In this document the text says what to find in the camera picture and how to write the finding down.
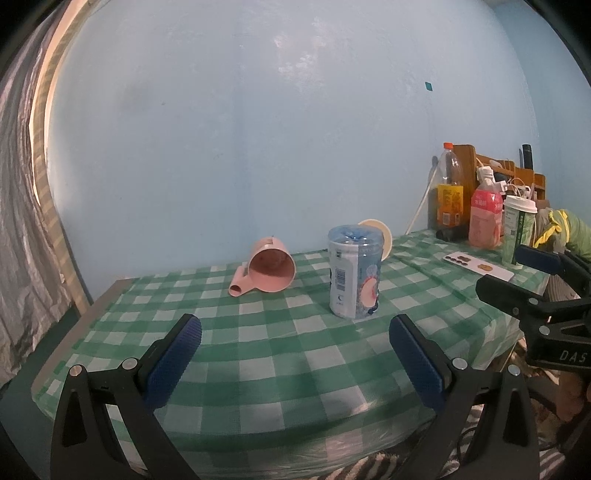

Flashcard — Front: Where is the striped rug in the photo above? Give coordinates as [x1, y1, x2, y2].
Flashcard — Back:
[322, 405, 569, 480]

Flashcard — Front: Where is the orange paper cup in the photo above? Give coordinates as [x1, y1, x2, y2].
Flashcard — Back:
[359, 219, 393, 261]

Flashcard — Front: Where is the pink plastic mug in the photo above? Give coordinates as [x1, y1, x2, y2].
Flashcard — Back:
[228, 237, 297, 297]

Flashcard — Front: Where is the clear plastic bottle cup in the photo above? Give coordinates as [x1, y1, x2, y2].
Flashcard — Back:
[328, 225, 384, 320]

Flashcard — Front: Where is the green checkered tablecloth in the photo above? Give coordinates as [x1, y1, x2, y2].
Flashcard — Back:
[32, 231, 521, 479]

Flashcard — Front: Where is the grey curtain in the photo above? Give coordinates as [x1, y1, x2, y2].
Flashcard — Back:
[0, 15, 72, 385]

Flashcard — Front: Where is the wooden rack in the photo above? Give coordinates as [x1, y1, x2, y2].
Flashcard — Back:
[453, 144, 550, 214]

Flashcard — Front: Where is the orange-label soda bottle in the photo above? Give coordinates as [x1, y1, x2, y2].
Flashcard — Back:
[437, 142, 464, 229]

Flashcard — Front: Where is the green-white lidded cup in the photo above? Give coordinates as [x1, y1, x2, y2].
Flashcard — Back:
[501, 195, 538, 265]

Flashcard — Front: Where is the green-yellow cloth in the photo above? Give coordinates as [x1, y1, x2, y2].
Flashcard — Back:
[533, 208, 591, 262]

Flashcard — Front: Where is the pink drink bottle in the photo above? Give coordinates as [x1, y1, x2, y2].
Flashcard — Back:
[469, 166, 503, 250]

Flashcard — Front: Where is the person's hand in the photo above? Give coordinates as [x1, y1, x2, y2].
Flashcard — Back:
[556, 372, 590, 422]

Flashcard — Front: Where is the white cable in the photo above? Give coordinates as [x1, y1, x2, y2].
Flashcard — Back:
[404, 156, 440, 236]

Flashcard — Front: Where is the white smartphone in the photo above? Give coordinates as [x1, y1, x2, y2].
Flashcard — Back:
[443, 251, 514, 282]

